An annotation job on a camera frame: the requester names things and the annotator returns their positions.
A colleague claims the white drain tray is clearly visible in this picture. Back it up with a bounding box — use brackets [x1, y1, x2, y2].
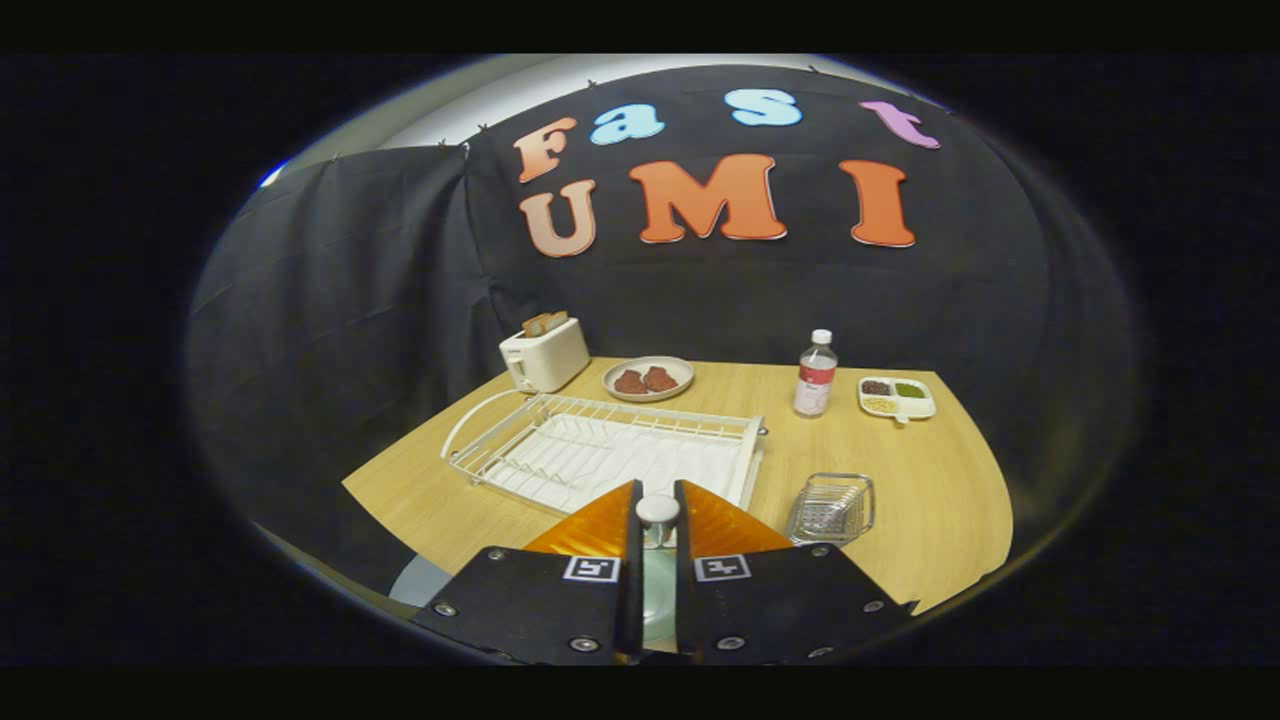
[480, 415, 766, 518]

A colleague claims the metal wire basket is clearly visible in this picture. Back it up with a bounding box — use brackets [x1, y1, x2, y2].
[786, 473, 876, 547]

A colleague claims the light green plate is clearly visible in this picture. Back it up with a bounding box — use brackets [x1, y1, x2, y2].
[645, 547, 678, 643]

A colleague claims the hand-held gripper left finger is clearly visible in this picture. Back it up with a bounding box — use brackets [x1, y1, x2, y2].
[410, 479, 647, 666]

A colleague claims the white toaster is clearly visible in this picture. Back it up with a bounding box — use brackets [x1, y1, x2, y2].
[499, 316, 592, 394]

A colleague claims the white wire dish rack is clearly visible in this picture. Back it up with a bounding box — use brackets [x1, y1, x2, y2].
[440, 388, 769, 521]

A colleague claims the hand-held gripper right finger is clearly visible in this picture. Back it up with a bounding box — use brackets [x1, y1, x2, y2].
[673, 479, 921, 666]

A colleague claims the white divided tray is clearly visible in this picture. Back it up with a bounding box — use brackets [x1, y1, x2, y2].
[858, 375, 937, 425]

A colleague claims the clear bottle red label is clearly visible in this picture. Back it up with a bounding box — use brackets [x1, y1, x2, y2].
[793, 329, 839, 418]

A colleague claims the beige round plate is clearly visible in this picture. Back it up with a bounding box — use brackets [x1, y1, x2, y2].
[603, 356, 696, 404]

